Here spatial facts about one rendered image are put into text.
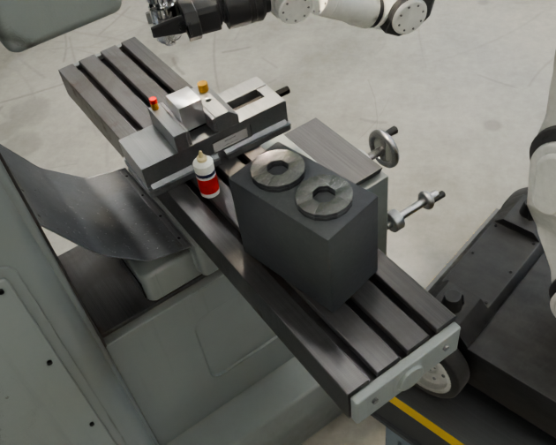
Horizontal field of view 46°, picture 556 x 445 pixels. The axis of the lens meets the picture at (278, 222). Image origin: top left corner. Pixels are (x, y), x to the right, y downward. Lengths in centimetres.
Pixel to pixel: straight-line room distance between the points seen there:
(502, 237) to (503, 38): 195
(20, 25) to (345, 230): 55
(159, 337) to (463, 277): 71
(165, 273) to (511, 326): 77
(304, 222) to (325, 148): 73
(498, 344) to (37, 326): 94
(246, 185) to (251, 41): 254
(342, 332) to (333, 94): 213
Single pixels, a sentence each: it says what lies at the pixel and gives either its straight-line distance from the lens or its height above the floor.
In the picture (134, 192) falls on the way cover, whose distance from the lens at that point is 149.
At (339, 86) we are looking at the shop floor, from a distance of 315.
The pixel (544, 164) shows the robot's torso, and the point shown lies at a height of 103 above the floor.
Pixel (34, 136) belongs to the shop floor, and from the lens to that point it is 329.
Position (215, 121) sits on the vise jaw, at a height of 102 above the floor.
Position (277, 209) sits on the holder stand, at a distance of 101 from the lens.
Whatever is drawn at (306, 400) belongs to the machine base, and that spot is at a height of 18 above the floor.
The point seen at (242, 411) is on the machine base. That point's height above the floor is 20.
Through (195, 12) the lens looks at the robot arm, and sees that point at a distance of 120.
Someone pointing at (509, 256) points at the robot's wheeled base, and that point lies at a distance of 164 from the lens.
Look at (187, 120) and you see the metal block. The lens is 134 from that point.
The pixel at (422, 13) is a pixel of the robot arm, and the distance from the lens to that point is 139.
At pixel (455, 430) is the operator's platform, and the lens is 158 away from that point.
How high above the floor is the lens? 182
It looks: 47 degrees down
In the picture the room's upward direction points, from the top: 9 degrees counter-clockwise
